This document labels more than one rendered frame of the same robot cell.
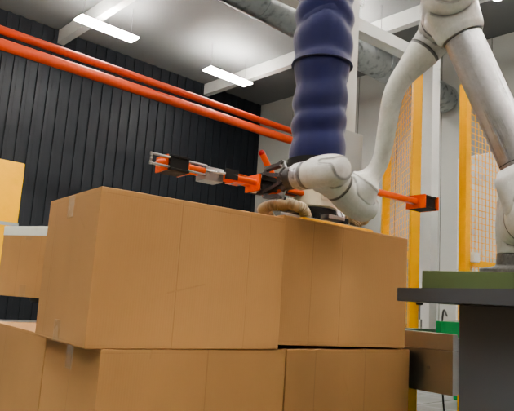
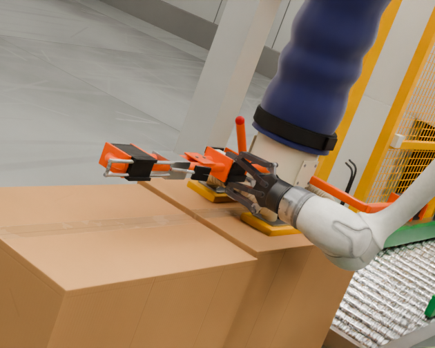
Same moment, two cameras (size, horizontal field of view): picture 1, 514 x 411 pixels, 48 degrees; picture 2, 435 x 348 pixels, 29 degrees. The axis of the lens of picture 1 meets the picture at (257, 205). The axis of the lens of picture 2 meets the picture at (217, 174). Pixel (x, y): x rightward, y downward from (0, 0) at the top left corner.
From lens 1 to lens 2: 1.13 m
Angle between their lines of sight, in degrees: 31
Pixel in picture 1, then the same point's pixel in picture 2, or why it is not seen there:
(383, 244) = not seen: hidden behind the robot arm
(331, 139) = (333, 111)
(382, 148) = (411, 208)
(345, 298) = (283, 325)
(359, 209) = (351, 267)
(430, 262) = not seen: hidden behind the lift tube
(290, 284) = (234, 329)
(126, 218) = (83, 321)
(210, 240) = (170, 313)
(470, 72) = not seen: outside the picture
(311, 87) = (334, 27)
